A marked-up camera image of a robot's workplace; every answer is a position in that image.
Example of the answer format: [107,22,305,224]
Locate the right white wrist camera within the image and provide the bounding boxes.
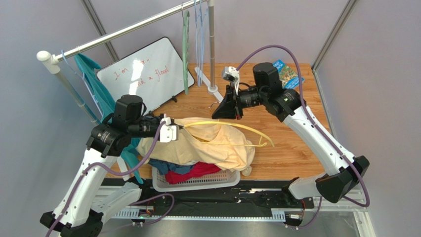
[221,66,240,94]

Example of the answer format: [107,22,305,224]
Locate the blue hanger holding teal shirt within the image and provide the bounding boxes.
[61,50,103,115]

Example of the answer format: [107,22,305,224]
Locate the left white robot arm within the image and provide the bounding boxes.
[40,95,178,237]

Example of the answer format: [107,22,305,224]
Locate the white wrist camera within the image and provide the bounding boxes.
[221,66,240,94]
[160,114,179,143]

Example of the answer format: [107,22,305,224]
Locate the pale yellow t shirt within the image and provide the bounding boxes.
[149,124,255,176]

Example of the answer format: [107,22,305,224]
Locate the white laundry basket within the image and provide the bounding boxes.
[152,167,241,192]

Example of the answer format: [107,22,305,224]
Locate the yellow plastic hanger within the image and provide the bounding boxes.
[184,120,275,148]

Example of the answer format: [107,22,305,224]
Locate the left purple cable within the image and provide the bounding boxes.
[44,119,167,237]

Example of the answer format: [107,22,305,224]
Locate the whiteboard with red writing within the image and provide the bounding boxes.
[96,37,195,112]

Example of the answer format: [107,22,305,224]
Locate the red garment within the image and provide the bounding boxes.
[165,162,221,185]

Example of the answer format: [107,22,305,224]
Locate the blue illustrated book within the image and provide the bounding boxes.
[273,60,299,89]

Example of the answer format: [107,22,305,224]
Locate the blue garment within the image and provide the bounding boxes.
[148,159,194,175]

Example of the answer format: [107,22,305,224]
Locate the green plastic hanger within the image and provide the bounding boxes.
[182,10,190,95]

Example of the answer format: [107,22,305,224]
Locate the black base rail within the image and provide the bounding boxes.
[115,180,322,227]

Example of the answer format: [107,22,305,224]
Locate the teal t shirt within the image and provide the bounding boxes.
[74,54,141,168]

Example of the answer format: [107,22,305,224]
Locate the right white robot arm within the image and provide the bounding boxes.
[212,62,370,205]

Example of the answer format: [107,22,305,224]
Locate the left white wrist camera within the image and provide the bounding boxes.
[160,114,179,143]

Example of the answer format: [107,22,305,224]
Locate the metal clothes rack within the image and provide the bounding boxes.
[36,0,222,125]

